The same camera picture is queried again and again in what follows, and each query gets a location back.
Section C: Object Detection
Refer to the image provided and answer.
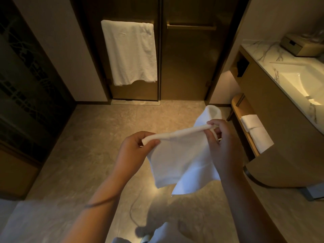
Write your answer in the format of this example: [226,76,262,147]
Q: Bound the person's left hand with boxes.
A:
[114,131,161,181]

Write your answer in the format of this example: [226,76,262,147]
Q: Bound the person's right hand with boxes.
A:
[204,119,245,181]

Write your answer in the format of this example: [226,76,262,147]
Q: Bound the small white hand towel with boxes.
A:
[141,105,223,196]

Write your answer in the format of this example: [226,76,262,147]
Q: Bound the person's left forearm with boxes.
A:
[61,172,139,243]

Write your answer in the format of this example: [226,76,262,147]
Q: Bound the person's right forearm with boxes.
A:
[220,173,288,243]

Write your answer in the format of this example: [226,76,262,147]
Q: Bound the wooden vanity shelf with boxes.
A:
[230,93,262,158]

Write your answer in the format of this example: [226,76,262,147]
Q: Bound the folded white towel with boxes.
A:
[240,114,274,154]

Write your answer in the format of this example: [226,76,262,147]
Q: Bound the bronze glass door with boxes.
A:
[82,0,160,102]
[160,0,242,101]

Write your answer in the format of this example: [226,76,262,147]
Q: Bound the brown vanity cabinet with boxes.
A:
[227,46,324,201]

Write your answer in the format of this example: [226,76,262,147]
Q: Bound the person's white trousers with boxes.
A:
[111,221,196,243]

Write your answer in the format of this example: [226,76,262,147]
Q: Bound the large white hanging towel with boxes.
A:
[101,20,158,86]

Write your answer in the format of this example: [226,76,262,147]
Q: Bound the white marble countertop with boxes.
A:
[240,39,324,136]

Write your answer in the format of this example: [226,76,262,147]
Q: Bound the white sink basin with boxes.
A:
[269,61,324,106]

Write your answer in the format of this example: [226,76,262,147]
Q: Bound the gold towel bar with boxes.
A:
[101,19,155,25]
[166,22,217,31]

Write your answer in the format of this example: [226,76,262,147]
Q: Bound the low wooden cabinet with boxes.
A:
[0,142,42,201]

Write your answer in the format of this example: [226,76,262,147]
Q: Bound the dark patterned partition panel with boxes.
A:
[0,0,77,165]

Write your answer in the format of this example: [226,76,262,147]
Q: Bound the clear drinking glasses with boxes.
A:
[301,29,324,44]

